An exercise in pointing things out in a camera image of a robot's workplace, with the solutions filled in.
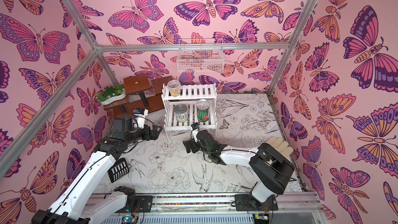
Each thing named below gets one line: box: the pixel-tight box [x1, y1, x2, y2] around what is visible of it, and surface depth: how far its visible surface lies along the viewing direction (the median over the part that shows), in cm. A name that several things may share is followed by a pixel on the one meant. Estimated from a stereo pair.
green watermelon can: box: [195, 99, 211, 123], surface depth 85 cm
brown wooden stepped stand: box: [103, 73, 174, 118], surface depth 99 cm
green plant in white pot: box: [95, 84, 127, 106], surface depth 94 cm
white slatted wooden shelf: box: [161, 82, 218, 142], surface depth 87 cm
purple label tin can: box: [174, 103, 189, 123], surface depth 87 cm
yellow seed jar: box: [166, 79, 181, 97], surface depth 81 cm
